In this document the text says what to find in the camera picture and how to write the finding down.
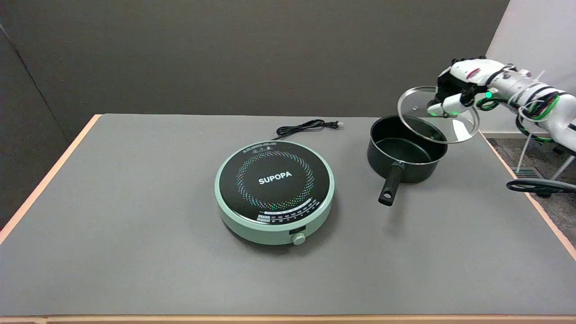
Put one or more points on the glass pot lid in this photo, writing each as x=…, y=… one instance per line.
x=416, y=101

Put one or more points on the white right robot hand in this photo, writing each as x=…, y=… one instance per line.
x=468, y=74

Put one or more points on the black chair base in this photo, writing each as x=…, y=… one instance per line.
x=542, y=185

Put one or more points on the green induction cooktop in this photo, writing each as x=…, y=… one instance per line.
x=275, y=191

